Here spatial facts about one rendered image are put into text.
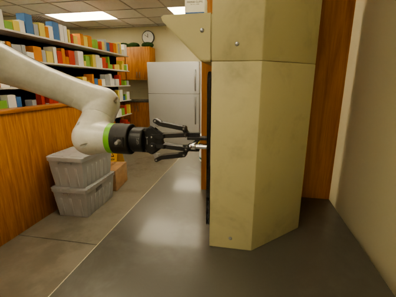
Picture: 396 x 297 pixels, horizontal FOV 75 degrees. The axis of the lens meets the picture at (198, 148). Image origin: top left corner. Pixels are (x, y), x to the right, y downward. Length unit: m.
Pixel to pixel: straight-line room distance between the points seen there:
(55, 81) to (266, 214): 0.71
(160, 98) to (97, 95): 4.95
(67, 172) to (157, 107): 3.37
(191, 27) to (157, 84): 5.22
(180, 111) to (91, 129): 4.94
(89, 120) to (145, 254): 0.42
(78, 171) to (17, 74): 2.00
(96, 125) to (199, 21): 0.42
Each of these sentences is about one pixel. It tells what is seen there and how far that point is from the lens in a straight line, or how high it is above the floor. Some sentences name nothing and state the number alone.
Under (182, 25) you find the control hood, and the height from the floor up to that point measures 1.49.
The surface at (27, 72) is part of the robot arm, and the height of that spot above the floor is 1.39.
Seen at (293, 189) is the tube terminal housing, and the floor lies 1.07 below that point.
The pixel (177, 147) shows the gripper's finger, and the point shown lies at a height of 1.18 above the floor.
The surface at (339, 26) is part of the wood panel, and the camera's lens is 1.02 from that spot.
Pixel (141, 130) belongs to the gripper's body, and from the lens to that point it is 0.76.
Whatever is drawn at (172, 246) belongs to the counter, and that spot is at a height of 0.94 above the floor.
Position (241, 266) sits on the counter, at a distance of 0.68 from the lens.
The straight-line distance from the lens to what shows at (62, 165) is 2.90.
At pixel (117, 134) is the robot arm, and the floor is 1.22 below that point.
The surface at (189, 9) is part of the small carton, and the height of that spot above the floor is 1.54.
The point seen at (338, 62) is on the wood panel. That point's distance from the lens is 1.01.
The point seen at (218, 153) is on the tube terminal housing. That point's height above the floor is 1.20.
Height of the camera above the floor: 1.36
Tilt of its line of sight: 14 degrees down
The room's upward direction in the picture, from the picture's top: straight up
